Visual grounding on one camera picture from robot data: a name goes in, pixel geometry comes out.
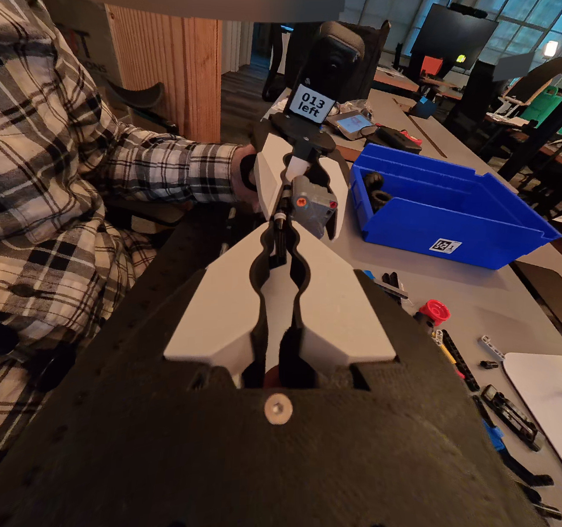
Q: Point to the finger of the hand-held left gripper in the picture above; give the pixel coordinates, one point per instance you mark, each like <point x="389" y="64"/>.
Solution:
<point x="342" y="184"/>
<point x="270" y="171"/>

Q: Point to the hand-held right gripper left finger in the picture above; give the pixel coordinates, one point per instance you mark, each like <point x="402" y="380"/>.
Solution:
<point x="210" y="316"/>

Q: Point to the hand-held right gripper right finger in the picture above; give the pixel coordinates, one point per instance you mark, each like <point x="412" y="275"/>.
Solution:
<point x="347" y="316"/>

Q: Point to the toy brick motor assembly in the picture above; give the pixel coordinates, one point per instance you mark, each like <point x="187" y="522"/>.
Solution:
<point x="311" y="204"/>

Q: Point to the person's left forearm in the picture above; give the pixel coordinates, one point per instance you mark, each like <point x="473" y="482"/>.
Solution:
<point x="175" y="171"/>

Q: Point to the grey desk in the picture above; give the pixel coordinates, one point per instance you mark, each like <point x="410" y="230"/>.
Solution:
<point x="439" y="290"/>

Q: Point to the person's left hand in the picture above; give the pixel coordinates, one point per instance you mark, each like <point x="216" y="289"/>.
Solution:
<point x="236" y="176"/>

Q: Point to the black toy tyre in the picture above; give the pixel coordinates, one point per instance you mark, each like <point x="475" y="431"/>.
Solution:
<point x="373" y="181"/>
<point x="381" y="202"/>

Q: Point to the dark grey toy beam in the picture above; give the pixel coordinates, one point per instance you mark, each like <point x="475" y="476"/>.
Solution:
<point x="393" y="290"/>

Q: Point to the black dimpled mat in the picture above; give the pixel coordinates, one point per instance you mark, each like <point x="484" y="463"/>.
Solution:
<point x="189" y="263"/>

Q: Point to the grey tablet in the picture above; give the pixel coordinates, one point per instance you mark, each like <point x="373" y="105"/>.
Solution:
<point x="355" y="125"/>

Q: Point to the black pouch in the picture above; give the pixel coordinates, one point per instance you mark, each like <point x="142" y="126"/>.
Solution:
<point x="397" y="138"/>

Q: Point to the black toy cylinder piece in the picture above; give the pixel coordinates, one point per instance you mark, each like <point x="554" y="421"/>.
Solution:
<point x="423" y="323"/>

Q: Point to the wooden-edged table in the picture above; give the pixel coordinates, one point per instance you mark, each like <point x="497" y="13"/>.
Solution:
<point x="395" y="110"/>

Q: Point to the red toy wheel hub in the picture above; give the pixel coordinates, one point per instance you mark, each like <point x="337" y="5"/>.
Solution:
<point x="434" y="312"/>

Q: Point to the red box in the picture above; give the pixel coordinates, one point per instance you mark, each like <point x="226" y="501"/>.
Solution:
<point x="431" y="66"/>

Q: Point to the small blue box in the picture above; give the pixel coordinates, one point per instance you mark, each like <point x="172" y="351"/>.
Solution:
<point x="424" y="108"/>

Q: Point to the blue storage bin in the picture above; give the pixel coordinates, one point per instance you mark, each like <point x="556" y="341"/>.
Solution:
<point x="439" y="228"/>

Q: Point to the yellow toy axle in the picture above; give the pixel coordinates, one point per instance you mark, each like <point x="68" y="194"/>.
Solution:
<point x="448" y="353"/>

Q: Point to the black monitor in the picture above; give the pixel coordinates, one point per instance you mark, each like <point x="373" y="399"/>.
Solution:
<point x="452" y="35"/>

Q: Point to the long black toy beam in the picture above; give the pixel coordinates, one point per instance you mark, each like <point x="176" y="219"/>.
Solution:
<point x="461" y="360"/>

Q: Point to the tall black chair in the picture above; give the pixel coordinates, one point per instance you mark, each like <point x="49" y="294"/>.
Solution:
<point x="474" y="97"/>

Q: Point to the light grey angled toy beam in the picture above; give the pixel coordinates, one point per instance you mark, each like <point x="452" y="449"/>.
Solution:
<point x="491" y="347"/>

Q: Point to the black chair armrest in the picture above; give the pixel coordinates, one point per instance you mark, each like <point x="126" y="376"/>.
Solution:
<point x="140" y="97"/>

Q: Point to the small black toy pin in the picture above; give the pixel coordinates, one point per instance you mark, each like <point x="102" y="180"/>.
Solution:
<point x="488" y="364"/>

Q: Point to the blue toy panel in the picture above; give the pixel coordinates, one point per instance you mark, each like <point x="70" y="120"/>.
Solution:
<point x="494" y="437"/>

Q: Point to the white book stand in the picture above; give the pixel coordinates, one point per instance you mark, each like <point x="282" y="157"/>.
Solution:
<point x="540" y="395"/>

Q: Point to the person's plaid shirt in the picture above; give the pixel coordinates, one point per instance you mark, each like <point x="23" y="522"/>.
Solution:
<point x="44" y="184"/>

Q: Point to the black angled toy beam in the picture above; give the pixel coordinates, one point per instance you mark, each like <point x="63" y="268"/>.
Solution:
<point x="527" y="470"/>
<point x="542" y="505"/>

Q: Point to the black toy frame piece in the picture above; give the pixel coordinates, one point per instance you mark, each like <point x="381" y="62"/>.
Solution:
<point x="511" y="417"/>

